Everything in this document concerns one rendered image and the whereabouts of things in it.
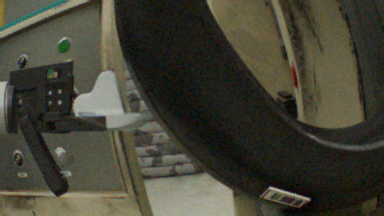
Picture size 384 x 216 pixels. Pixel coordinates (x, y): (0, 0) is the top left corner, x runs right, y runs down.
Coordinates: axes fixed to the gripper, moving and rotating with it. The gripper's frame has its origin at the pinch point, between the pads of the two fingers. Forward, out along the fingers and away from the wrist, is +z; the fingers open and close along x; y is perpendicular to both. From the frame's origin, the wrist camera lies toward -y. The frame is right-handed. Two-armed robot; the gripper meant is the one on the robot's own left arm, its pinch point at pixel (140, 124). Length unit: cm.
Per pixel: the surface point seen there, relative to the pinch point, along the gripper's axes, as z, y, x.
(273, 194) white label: 12.7, -7.0, -10.7
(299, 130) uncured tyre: 15.0, -0.4, -12.4
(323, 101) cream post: 24.0, 0.5, 25.9
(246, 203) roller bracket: 12.1, -12.3, 23.4
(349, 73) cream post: 30.1, 4.8, 25.8
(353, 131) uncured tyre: 28.9, -3.5, 16.6
